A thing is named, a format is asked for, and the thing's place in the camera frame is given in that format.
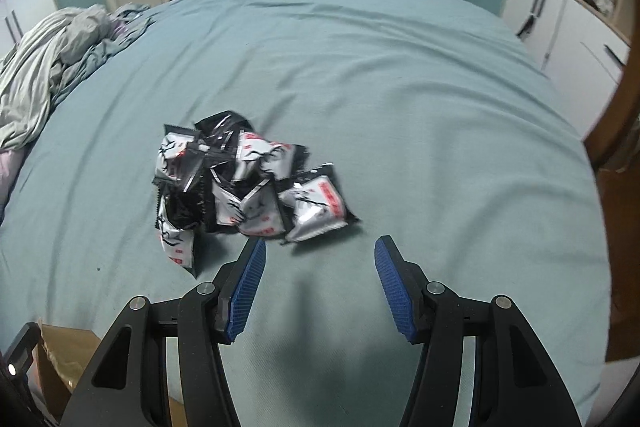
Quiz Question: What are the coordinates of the pile of snack packets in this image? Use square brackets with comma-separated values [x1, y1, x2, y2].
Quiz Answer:
[150, 109, 361, 280]

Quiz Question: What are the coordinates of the white cabinet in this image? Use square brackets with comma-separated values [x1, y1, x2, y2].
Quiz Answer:
[501, 0, 631, 138]

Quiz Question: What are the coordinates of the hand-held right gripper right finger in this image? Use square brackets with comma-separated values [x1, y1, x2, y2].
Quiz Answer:
[374, 234, 583, 427]

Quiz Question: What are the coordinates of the teal bed sheet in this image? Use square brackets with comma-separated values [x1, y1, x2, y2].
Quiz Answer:
[0, 0, 613, 427]

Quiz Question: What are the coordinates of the crumpled grey duvet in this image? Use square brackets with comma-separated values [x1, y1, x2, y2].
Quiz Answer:
[0, 4, 156, 152]

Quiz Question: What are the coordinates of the pink blanket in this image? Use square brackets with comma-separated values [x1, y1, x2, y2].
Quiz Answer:
[0, 149, 26, 228]

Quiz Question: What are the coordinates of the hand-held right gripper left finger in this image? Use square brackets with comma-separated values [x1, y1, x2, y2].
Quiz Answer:
[60, 237, 267, 427]

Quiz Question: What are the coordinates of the brown wooden chair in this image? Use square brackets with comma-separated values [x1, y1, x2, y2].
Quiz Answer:
[582, 37, 640, 363]

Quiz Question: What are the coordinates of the cardboard box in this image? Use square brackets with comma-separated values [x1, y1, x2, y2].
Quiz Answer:
[32, 319, 103, 423]

